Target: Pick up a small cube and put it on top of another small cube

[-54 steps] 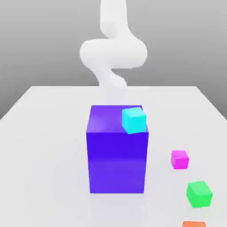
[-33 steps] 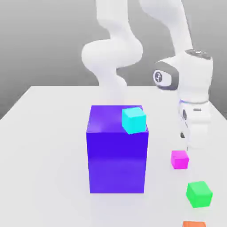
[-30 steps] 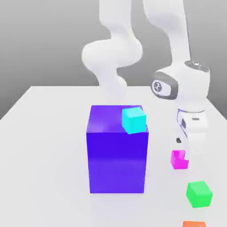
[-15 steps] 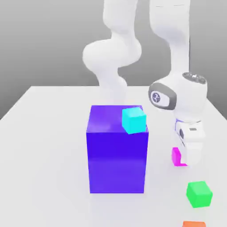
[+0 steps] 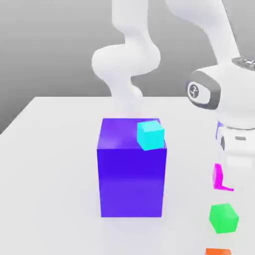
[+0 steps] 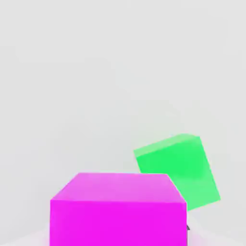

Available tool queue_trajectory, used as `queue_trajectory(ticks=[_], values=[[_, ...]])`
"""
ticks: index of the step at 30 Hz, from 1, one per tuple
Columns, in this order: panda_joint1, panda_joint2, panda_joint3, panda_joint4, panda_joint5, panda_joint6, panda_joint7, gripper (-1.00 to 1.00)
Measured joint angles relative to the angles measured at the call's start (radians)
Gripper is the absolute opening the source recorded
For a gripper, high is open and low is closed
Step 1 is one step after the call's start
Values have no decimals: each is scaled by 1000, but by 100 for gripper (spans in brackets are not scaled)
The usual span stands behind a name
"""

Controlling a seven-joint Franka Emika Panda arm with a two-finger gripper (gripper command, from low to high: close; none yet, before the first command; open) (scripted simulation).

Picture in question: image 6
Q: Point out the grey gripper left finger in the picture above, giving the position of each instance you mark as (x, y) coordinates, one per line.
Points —
(44, 241)

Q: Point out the small green cube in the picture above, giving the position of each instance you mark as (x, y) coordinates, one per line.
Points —
(178, 163)

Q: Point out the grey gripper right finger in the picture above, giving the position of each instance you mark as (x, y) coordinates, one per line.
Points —
(190, 237)

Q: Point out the small magenta cube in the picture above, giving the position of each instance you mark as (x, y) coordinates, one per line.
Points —
(118, 221)

